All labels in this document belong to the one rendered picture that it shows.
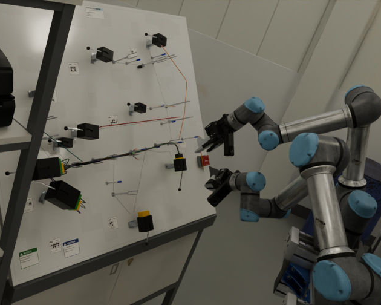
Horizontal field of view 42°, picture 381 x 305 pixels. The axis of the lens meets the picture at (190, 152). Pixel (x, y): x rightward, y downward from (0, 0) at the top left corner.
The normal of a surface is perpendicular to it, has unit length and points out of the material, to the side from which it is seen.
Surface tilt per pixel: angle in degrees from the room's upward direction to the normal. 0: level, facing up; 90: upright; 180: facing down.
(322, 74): 90
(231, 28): 90
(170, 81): 54
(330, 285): 95
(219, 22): 90
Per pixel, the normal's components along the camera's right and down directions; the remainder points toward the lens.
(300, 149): -0.86, -0.23
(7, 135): 0.33, -0.86
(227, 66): -0.22, 0.33
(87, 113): 0.78, -0.11
